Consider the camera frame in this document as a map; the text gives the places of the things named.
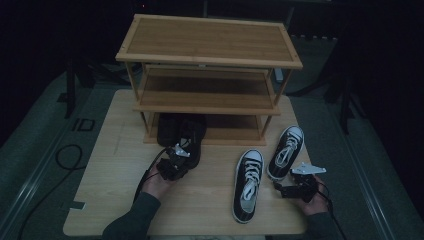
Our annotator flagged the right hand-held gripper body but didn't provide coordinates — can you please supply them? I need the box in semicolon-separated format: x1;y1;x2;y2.
289;161;328;203

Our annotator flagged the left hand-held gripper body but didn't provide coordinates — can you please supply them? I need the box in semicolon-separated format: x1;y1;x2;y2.
156;143;192;182

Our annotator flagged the black white canvas sneaker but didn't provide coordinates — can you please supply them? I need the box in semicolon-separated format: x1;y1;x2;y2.
266;124;305;182
231;148;265;225

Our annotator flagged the wooden three-tier shoe rack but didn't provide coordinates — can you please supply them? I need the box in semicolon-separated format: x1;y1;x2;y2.
114;13;304;147

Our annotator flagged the person's right hand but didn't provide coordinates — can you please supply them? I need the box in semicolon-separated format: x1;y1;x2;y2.
294;175;330;216

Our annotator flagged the person's left hand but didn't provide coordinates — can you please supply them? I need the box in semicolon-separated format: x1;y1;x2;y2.
141;168;178;200

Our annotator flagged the black metal stand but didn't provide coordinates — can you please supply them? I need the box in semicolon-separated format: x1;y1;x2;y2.
56;56;98;120
324;64;367;135

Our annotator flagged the left hand-held gripper cable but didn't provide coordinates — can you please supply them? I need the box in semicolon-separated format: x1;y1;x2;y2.
132;147;168;205

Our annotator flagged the black floor cable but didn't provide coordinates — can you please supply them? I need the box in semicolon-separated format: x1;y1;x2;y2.
16;143;84;240

